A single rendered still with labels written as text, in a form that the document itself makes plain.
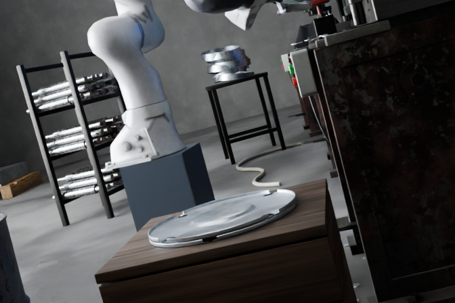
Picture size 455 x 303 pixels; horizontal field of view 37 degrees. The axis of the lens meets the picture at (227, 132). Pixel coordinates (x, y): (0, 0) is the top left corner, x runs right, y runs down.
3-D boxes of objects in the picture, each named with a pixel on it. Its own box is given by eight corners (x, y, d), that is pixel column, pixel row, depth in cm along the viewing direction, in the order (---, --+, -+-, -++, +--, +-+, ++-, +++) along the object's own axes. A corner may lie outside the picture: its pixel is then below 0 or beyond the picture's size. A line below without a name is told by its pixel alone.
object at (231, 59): (231, 165, 462) (200, 51, 455) (223, 158, 507) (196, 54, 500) (287, 149, 466) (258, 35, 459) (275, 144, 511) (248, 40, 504)
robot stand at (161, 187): (163, 328, 184) (118, 168, 180) (182, 302, 202) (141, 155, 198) (227, 317, 180) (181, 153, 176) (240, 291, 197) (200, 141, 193)
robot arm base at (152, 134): (96, 173, 181) (82, 122, 180) (122, 160, 200) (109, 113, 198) (174, 155, 176) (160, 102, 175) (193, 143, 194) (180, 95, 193)
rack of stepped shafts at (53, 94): (118, 217, 375) (70, 49, 367) (54, 228, 395) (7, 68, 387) (157, 195, 414) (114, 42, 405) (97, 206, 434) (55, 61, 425)
